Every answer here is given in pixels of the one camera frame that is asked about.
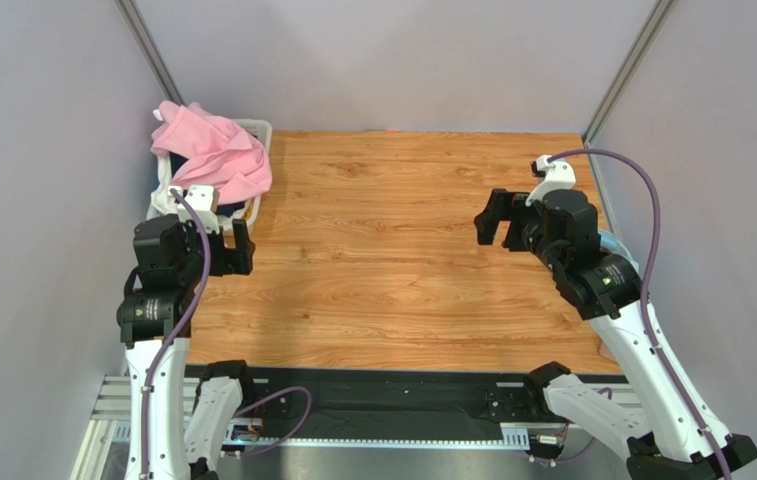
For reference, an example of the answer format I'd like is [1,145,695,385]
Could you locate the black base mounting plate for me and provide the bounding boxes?
[184,364,629,442]

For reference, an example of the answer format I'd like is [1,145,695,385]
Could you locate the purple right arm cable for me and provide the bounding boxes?
[527,148,733,480]

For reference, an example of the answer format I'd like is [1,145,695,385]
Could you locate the white plastic laundry basket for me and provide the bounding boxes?
[146,118,274,238]

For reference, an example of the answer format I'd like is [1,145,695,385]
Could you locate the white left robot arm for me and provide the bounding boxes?
[116,214,255,479]

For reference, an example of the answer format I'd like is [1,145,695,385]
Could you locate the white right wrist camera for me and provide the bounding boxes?
[525,155,576,206]

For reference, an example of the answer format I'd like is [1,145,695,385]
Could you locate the white t shirt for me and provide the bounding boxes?
[150,101,186,215]

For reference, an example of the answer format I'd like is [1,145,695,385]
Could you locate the aluminium frame rail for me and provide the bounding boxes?
[69,374,646,480]

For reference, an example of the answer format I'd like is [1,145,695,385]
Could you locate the navy blue t shirt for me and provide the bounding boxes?
[170,129,273,210]

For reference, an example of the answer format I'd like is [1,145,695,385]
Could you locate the light blue headphones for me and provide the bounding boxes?
[598,229,640,273]

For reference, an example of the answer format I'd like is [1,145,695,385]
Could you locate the left aluminium corner post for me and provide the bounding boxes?
[114,0,184,104]

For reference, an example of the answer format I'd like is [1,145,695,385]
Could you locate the aluminium corner post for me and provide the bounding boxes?
[582,0,677,146]
[114,0,184,104]

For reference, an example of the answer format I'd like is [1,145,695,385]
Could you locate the right aluminium corner post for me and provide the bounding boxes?
[582,0,677,146]

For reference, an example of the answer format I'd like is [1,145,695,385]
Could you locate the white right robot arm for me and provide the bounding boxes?
[474,189,757,479]

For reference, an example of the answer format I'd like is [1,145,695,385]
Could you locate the pink t shirt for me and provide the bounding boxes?
[151,101,273,204]

